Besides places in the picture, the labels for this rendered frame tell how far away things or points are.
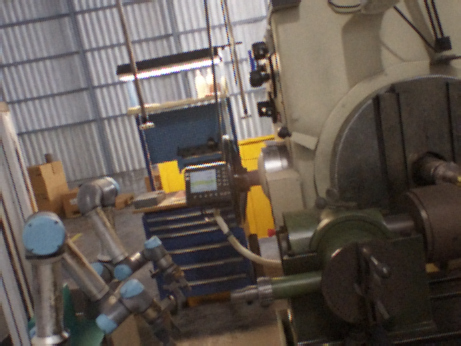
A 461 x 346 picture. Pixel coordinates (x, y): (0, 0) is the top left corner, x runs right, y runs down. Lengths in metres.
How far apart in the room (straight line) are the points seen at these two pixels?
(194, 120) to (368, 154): 2.38
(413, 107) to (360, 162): 0.22
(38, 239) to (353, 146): 1.01
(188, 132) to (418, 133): 2.48
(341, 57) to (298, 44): 0.14
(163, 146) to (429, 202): 2.79
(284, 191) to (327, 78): 0.39
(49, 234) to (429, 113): 1.21
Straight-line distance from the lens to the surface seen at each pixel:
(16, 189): 1.93
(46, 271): 1.43
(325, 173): 1.31
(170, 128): 3.51
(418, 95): 1.29
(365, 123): 1.24
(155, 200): 3.13
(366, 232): 0.93
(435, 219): 1.02
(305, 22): 1.33
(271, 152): 1.48
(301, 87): 1.31
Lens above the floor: 1.58
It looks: 10 degrees down
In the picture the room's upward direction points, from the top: 11 degrees counter-clockwise
